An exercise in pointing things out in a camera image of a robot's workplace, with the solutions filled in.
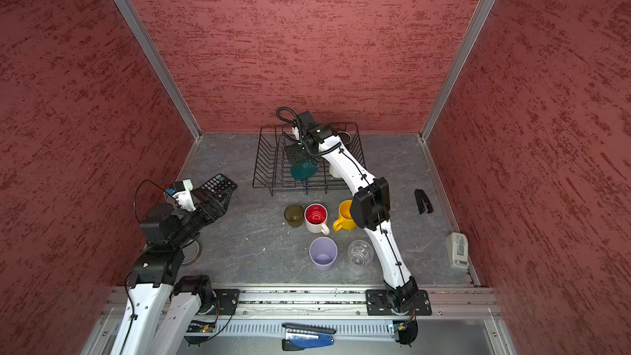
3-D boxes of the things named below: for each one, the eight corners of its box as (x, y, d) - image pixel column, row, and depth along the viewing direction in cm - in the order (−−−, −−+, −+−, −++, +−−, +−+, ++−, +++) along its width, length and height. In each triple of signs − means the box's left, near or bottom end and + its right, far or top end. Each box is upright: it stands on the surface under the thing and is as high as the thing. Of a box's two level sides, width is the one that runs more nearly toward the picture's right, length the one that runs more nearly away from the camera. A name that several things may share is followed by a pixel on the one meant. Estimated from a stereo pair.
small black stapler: (418, 214, 97) (420, 211, 95) (413, 192, 103) (414, 189, 101) (431, 214, 97) (434, 211, 95) (425, 192, 103) (427, 189, 101)
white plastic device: (449, 267, 84) (455, 263, 80) (445, 236, 91) (450, 231, 87) (466, 270, 83) (472, 266, 79) (460, 239, 90) (466, 234, 86)
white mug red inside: (304, 236, 89) (303, 228, 83) (305, 212, 95) (304, 203, 90) (329, 236, 89) (329, 228, 83) (328, 212, 96) (329, 203, 90)
